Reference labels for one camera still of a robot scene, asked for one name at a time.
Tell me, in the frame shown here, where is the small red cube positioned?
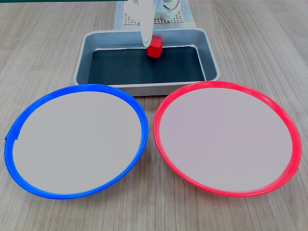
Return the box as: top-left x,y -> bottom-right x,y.
147,37 -> 164,59

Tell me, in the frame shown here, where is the black tray mat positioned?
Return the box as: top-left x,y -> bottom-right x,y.
88,46 -> 206,85

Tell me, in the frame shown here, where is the steel tray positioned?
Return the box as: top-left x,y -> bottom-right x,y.
72,27 -> 221,97

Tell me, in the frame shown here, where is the pale grey underlay sheet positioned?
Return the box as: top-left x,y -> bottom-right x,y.
114,0 -> 196,31

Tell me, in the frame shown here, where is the blue-rimmed round white plate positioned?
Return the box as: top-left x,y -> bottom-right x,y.
4,83 -> 150,200

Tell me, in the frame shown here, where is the red-rimmed round white plate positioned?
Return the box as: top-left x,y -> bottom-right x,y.
153,80 -> 303,198

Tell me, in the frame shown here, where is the pale perforated base plate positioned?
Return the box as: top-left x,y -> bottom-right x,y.
123,11 -> 185,26

